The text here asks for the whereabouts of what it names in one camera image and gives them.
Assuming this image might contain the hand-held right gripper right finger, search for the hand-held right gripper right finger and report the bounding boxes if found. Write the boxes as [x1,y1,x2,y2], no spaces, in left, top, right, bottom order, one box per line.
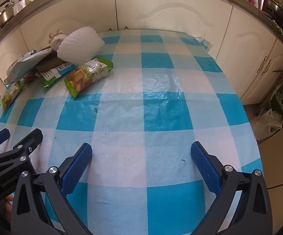
[190,141,273,235]

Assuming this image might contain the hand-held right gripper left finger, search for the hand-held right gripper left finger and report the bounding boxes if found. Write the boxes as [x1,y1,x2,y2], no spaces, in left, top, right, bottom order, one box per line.
[10,142,94,235]

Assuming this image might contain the small green snack packet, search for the small green snack packet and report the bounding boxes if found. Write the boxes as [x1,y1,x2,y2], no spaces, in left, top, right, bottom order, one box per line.
[0,81,25,110]

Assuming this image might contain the green blue wet wipes packet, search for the green blue wet wipes packet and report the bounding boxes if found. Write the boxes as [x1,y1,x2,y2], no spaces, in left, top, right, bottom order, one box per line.
[39,62,76,89]

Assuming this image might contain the pale blue white wrapper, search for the pale blue white wrapper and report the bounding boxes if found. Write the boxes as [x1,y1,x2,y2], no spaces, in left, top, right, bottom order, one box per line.
[6,49,56,84]

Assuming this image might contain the brown paper wrapper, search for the brown paper wrapper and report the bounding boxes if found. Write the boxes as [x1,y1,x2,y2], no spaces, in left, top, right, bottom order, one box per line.
[35,55,63,72]

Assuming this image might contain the large green snack packet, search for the large green snack packet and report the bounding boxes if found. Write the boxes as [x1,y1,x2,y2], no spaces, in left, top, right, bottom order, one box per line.
[64,57,114,98]

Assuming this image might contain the white foam fruit net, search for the white foam fruit net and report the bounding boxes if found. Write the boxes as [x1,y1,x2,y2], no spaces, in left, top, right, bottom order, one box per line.
[57,27,105,63]

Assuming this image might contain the blue white checkered tablecloth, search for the blue white checkered tablecloth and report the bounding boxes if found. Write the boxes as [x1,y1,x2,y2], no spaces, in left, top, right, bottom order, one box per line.
[0,29,263,235]

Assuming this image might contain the white side cabinet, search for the white side cabinet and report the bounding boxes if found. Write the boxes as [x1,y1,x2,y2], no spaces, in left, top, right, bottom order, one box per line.
[258,113,283,190]

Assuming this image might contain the white plastic bag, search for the white plastic bag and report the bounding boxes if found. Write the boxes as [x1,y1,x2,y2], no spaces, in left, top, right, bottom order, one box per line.
[250,108,283,142]

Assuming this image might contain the steel kettle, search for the steel kettle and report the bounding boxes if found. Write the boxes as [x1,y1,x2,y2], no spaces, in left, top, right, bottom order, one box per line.
[0,0,15,28]

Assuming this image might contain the grey kitchen countertop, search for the grey kitchen countertop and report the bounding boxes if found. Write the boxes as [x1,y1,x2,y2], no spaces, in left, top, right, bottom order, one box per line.
[0,0,283,54]

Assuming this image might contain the stacked steel pots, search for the stacked steel pots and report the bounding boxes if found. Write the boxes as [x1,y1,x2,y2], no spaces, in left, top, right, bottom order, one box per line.
[264,0,283,27]

